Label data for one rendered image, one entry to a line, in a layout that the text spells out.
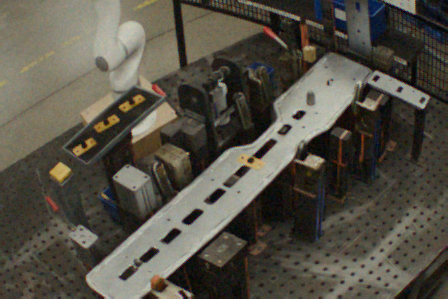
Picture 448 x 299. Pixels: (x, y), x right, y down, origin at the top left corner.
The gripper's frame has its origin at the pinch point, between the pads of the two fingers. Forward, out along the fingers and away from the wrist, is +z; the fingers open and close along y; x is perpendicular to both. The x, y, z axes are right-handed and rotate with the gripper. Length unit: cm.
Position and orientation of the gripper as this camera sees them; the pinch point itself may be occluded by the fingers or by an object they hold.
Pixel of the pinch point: (194, 0)
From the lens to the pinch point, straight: 213.0
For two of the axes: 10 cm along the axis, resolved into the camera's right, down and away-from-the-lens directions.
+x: 6.1, -5.4, 5.8
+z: 0.8, 7.7, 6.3
